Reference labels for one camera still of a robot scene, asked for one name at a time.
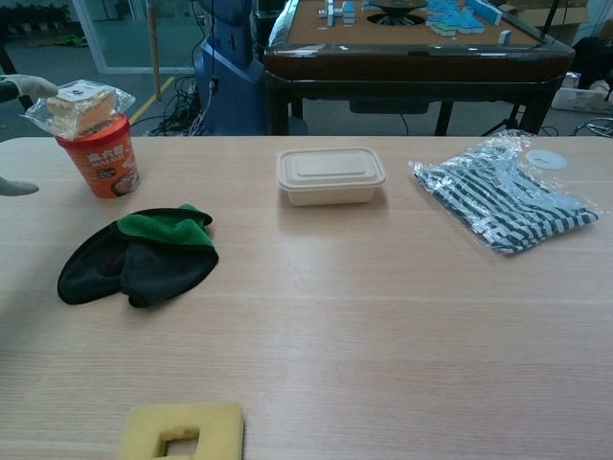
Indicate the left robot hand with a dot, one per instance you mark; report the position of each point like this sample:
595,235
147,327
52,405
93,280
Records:
29,87

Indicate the green and black microfiber cloth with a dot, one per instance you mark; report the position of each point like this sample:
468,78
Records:
143,278

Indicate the black slanted metal leg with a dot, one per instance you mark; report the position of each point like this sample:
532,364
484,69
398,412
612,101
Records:
7,60

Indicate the plastic wrapped sponge cake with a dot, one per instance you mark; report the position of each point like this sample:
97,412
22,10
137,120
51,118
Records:
81,105

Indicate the orange instant noodle cup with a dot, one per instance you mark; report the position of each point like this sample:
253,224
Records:
103,167

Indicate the wooden pole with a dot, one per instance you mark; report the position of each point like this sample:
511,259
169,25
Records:
154,48

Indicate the beige lidded food container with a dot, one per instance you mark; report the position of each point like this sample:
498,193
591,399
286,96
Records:
330,172

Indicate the stacked blue white mahjong tiles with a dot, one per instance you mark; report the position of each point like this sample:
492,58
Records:
347,12

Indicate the black mahjong table centre dome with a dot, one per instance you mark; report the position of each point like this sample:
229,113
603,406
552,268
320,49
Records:
395,12

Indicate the dark wooden mahjong table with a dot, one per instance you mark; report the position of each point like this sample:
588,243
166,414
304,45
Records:
407,62

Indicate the yellow sponge with rectangular hole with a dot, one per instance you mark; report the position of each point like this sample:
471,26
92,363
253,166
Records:
225,431

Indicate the blue mahjong tile pile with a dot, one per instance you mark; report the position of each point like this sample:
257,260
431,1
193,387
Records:
455,19

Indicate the striped shirt in plastic bag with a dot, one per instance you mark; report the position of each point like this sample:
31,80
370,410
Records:
479,201

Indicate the black tripod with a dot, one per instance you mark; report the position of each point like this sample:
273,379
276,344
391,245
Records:
503,125

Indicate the single blue white mahjong tile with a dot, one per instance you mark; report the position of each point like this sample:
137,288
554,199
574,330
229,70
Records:
505,36

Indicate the white round sticker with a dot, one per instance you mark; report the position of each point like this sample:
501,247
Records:
546,158

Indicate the white cardboard box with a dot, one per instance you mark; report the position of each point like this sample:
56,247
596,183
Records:
582,99

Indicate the black bag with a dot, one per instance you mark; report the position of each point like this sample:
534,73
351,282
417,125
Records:
591,60

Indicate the chrome office chair base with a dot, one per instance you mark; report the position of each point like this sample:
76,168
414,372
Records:
596,125

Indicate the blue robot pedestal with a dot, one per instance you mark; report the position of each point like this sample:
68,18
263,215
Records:
230,86

